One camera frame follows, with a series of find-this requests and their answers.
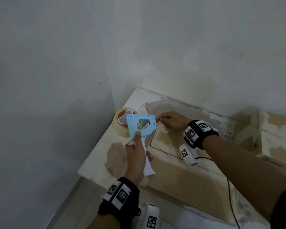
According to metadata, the person's left hand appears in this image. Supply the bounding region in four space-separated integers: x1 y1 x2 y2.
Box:
124 131 153 186

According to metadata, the person's right hand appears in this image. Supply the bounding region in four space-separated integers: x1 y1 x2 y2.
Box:
156 111 193 132

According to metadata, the blue and white tape dispenser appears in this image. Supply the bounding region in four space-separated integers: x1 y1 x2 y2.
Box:
125 114 158 176

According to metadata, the person's right forearm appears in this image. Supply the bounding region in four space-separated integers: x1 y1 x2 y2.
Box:
202 134 286 222

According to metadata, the person's left forearm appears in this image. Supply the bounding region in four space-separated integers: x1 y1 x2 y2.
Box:
86 212 121 229

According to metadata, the clear packing tape roll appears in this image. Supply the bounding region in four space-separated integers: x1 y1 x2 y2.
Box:
115 107 139 139

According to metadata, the black right wristband with markers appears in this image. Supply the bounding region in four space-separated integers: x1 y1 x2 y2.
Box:
183 120 220 150

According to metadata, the black wristband with markers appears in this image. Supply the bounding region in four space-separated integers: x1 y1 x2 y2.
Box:
97 177 140 224
183 120 220 150

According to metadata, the large worn cardboard box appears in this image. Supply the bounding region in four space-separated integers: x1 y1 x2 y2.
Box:
77 87 272 229

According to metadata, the black left wristband with markers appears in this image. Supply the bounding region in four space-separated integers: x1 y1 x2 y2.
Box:
97 177 140 224

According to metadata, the small worn cardboard box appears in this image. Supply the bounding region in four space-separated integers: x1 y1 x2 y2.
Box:
234 109 286 183

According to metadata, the black sleeve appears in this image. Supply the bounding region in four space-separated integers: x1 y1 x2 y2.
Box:
269 188 286 229

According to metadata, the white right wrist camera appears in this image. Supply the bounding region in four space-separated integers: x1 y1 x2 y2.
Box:
179 143 201 167

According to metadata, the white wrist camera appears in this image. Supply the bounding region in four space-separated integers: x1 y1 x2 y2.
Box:
179 143 201 167
135 202 162 229

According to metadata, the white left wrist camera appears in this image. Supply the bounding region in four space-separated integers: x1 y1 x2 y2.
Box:
135 202 162 229

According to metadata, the black cable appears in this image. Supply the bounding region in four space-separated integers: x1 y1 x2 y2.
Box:
195 156 242 229

